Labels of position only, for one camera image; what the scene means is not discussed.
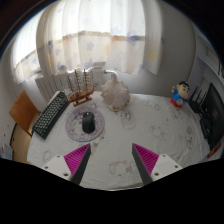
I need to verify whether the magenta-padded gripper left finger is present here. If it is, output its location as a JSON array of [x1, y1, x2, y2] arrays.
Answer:
[[42, 143, 92, 186]]

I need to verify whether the white wall shelf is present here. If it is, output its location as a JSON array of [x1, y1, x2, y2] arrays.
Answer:
[[196, 33, 224, 78]]

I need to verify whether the white cartoon-print tablecloth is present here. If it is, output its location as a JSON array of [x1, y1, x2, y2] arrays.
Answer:
[[26, 91, 223, 191]]

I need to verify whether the cartoon boy figurine with clock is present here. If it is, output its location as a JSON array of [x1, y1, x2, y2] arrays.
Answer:
[[170, 80, 191, 109]]

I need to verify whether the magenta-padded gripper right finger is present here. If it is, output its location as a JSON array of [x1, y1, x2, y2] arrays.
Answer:
[[131, 142, 184, 186]]

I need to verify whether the wooden model sailing ship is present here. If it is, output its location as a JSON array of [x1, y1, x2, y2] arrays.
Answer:
[[66, 68, 100, 108]]

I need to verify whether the white radiator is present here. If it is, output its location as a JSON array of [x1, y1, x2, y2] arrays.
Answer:
[[34, 62, 116, 103]]

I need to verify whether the black router with antennas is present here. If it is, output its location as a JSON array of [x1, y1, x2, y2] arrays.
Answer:
[[188, 85, 210, 115]]

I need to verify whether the wooden chair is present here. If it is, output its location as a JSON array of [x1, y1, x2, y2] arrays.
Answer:
[[8, 89, 42, 164]]

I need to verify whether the black keyboard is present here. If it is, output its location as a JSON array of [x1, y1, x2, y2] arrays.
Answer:
[[31, 90, 71, 140]]

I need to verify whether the large white conch shell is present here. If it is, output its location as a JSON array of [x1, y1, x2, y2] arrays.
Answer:
[[100, 73, 131, 112]]

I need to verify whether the white star-print curtain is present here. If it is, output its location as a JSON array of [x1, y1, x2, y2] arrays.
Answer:
[[13, 0, 165, 84]]

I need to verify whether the round purple cartoon mouse pad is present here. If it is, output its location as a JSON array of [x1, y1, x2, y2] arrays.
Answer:
[[64, 105, 106, 143]]

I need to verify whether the black computer mouse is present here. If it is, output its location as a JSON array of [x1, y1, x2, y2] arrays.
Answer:
[[81, 111, 96, 134]]

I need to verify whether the black monitor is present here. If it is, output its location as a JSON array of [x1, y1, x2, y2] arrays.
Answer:
[[199, 82, 224, 152]]

